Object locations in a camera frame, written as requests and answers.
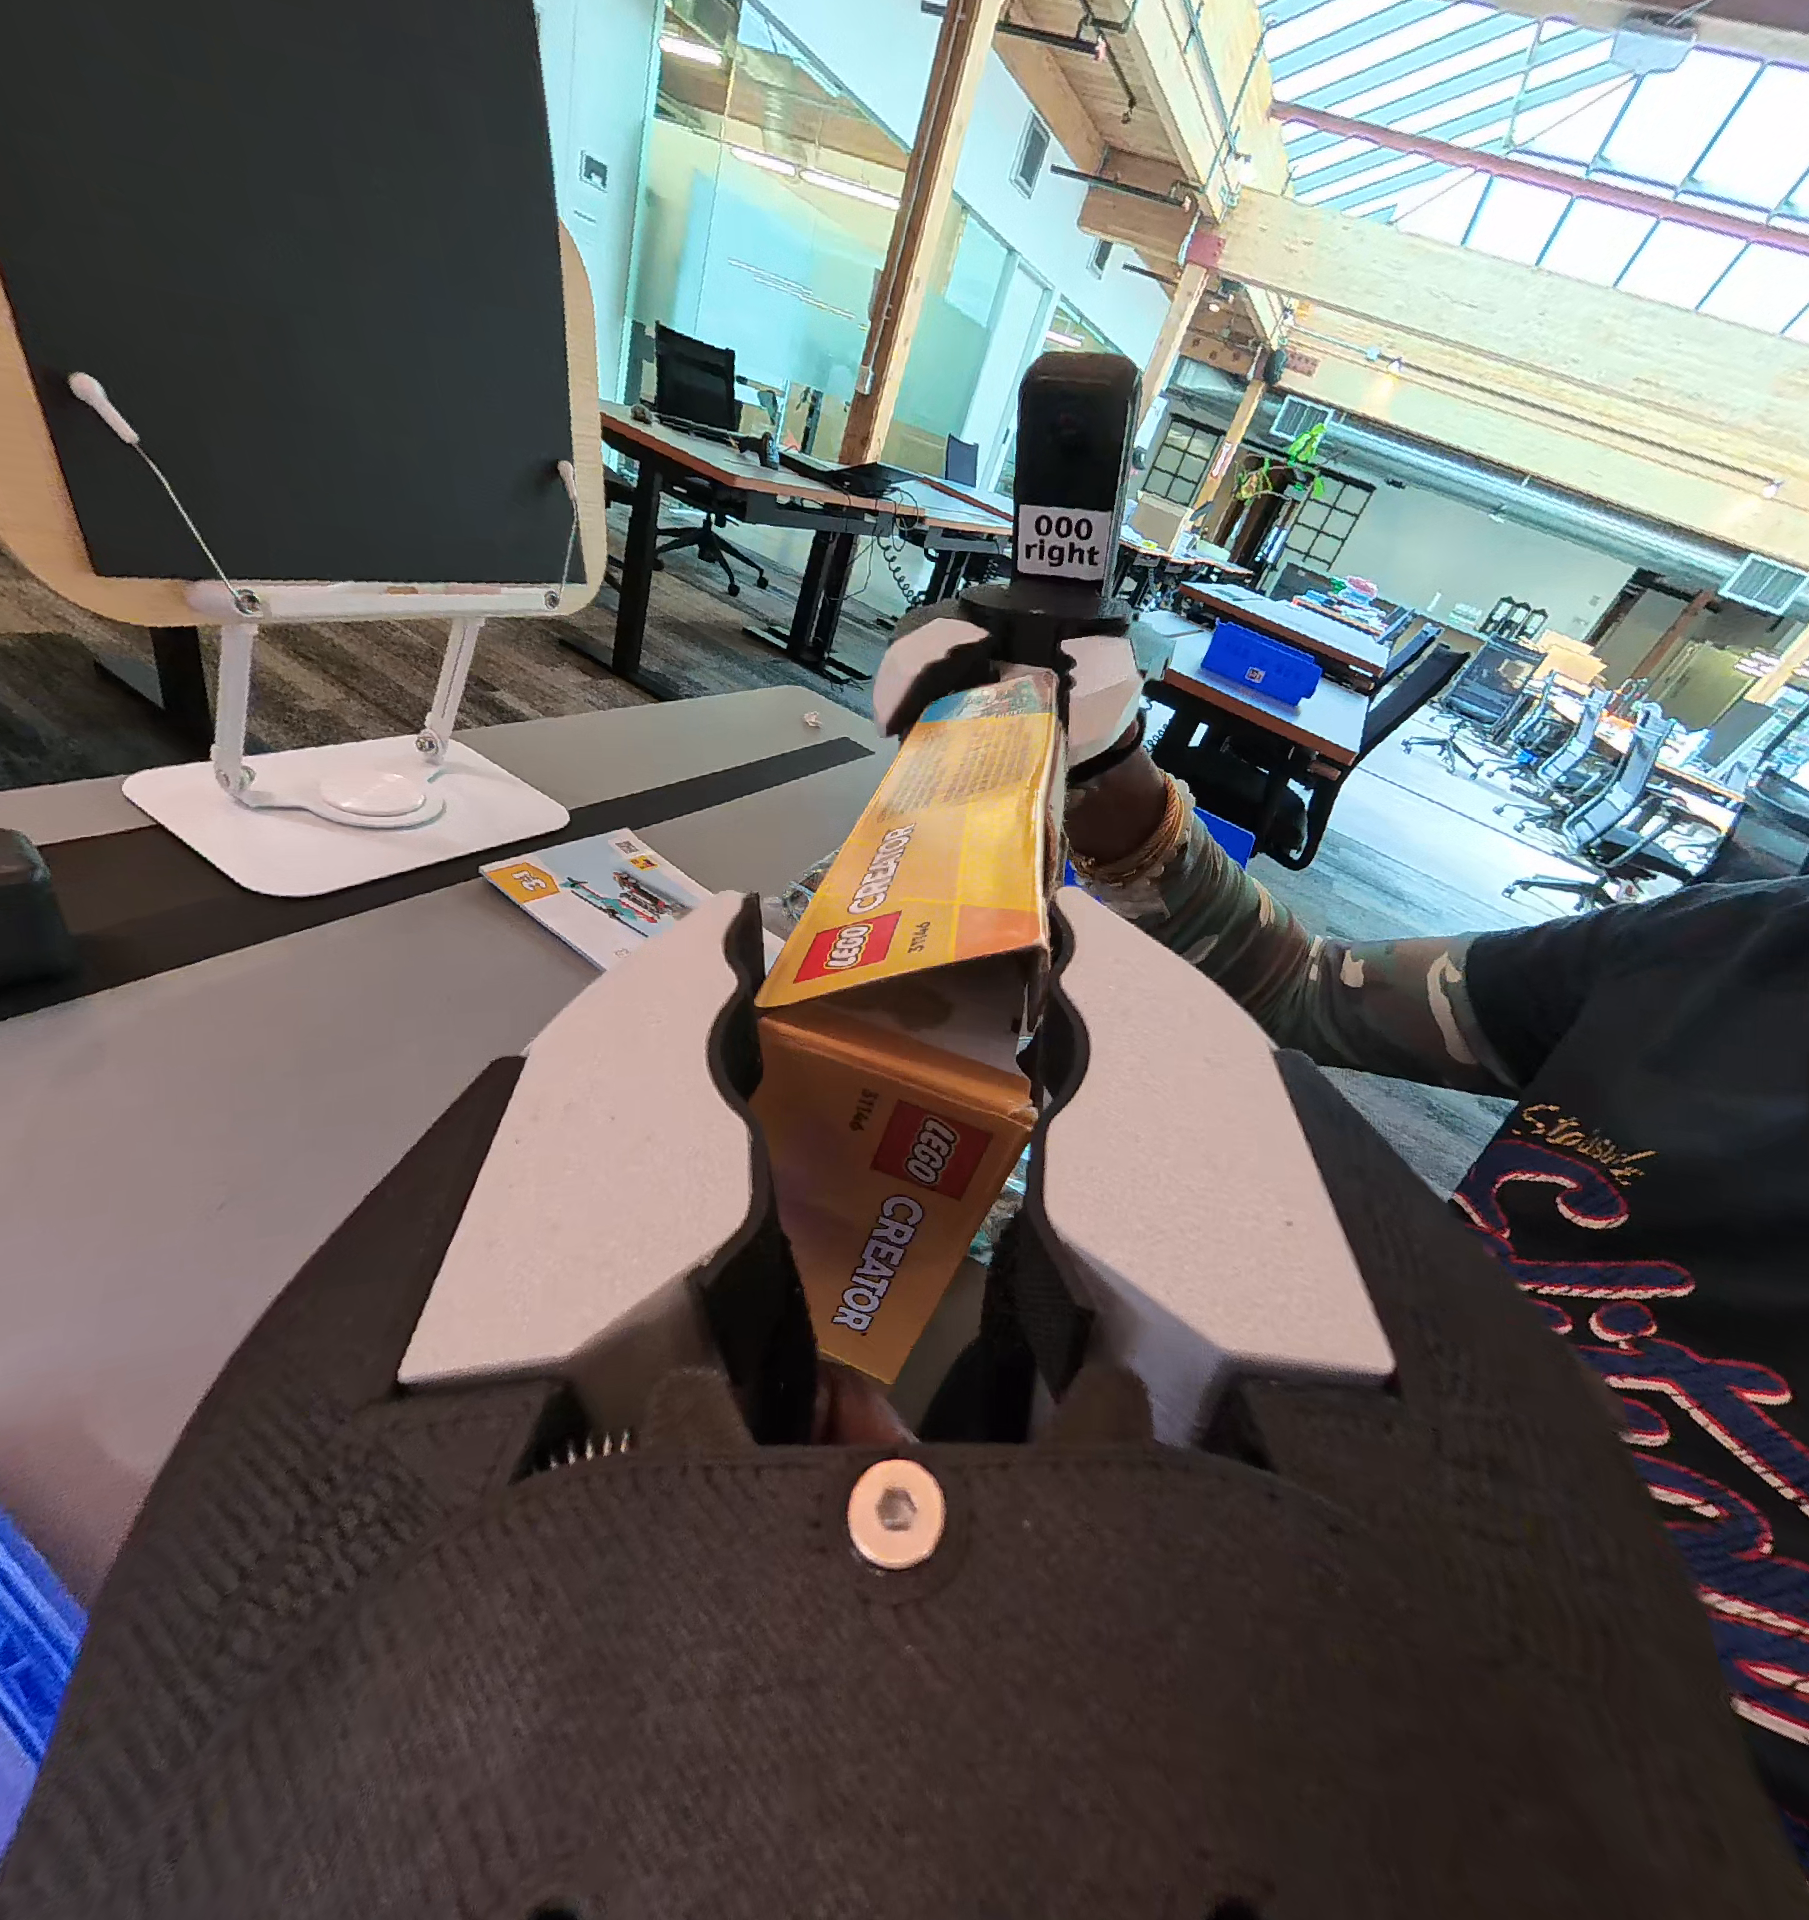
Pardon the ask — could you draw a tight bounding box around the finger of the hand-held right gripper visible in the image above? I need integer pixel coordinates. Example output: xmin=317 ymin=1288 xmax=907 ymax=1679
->
xmin=873 ymin=613 xmax=1013 ymax=738
xmin=1061 ymin=629 xmax=1150 ymax=762

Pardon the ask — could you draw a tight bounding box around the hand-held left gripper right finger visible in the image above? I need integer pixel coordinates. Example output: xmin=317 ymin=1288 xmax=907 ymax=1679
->
xmin=988 ymin=884 xmax=1397 ymax=1449

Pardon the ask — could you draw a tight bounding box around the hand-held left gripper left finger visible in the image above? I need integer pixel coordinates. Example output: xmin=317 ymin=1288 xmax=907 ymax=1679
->
xmin=395 ymin=887 xmax=824 ymax=1449

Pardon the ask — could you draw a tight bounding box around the yellow lego set box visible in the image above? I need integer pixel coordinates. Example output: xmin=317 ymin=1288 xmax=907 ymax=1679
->
xmin=751 ymin=666 xmax=1080 ymax=1389

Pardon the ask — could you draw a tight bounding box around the lego instruction booklet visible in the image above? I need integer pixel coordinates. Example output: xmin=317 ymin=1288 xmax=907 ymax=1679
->
xmin=481 ymin=829 xmax=786 ymax=978

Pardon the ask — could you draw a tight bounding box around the person's right forearm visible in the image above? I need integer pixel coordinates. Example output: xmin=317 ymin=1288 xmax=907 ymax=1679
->
xmin=1107 ymin=817 xmax=1537 ymax=1100

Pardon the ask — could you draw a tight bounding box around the person's right hand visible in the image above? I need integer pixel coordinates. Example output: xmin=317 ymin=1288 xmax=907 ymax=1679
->
xmin=1061 ymin=735 xmax=1202 ymax=897

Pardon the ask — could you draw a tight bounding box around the wooden office desk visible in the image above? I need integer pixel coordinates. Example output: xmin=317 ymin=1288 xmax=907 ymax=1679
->
xmin=1143 ymin=577 xmax=1448 ymax=872
xmin=600 ymin=404 xmax=1020 ymax=699

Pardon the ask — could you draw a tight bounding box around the green hanging plant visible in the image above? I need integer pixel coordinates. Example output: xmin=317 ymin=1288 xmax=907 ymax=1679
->
xmin=1245 ymin=423 xmax=1336 ymax=505

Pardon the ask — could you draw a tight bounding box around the black office chair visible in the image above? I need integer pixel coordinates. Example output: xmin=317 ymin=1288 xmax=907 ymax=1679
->
xmin=1260 ymin=641 xmax=1473 ymax=872
xmin=646 ymin=322 xmax=776 ymax=595

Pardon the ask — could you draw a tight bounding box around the white panel stand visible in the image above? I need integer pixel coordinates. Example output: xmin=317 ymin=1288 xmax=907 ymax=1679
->
xmin=123 ymin=577 xmax=576 ymax=903

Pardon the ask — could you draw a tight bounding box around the dark printed shirt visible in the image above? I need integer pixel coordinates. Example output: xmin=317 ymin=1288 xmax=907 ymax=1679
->
xmin=1453 ymin=875 xmax=1809 ymax=1907

